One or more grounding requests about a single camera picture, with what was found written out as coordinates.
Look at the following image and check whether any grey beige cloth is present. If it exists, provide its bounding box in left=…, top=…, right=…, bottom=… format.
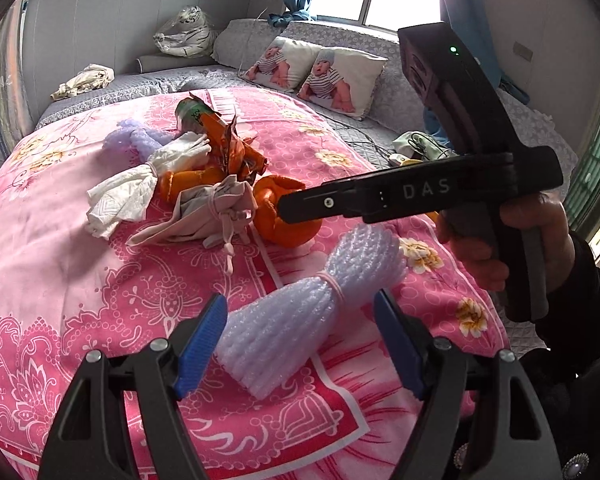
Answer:
left=126, top=174, right=257, bottom=275

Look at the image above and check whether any white tissue paper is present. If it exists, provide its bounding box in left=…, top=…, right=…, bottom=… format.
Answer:
left=85, top=131, right=211, bottom=240

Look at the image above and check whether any orange snack wrapper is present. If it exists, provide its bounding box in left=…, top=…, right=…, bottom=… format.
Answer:
left=157, top=112, right=268, bottom=205

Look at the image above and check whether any green snack wrapper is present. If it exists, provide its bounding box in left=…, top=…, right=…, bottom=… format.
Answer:
left=174, top=93, right=216, bottom=133

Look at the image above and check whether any person's right forearm black sleeve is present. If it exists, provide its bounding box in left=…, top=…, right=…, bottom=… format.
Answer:
left=521, top=234, right=600, bottom=479

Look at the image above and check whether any yellow rimmed trash bin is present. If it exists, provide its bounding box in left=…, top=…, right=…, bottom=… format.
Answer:
left=399, top=158, right=428, bottom=195

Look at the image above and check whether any person's right hand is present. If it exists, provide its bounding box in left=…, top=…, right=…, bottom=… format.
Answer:
left=436, top=192, right=576, bottom=292

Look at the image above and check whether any green cloth on sofa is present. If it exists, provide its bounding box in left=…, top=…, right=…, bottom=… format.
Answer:
left=392, top=131, right=456, bottom=162

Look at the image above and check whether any pink floral bed sheet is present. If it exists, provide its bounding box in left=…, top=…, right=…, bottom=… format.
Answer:
left=0, top=84, right=512, bottom=480

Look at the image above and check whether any right baby print pillow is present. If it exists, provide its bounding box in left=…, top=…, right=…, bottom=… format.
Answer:
left=298, top=48, right=388, bottom=120

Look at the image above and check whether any baby print pillow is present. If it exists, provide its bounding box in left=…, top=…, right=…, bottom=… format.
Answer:
left=298, top=48, right=388, bottom=120
left=242, top=37, right=322, bottom=92

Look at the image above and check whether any right blue curtain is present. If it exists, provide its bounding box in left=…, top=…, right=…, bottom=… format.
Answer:
left=421, top=0, right=531, bottom=149

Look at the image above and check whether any purple foam net sleeve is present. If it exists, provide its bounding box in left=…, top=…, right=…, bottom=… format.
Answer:
left=102, top=119, right=173, bottom=162

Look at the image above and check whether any left baby print pillow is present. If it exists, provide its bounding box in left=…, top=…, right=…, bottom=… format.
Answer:
left=242, top=37, right=322, bottom=92

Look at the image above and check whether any grey flat cushion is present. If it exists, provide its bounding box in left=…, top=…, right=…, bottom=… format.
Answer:
left=135, top=53, right=215, bottom=74

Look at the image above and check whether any beige crumpled cloth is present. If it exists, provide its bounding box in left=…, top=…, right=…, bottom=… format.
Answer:
left=50, top=64, right=114, bottom=102

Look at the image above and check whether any white tiger plush toy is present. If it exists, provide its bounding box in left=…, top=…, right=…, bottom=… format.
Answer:
left=152, top=6, right=216, bottom=58

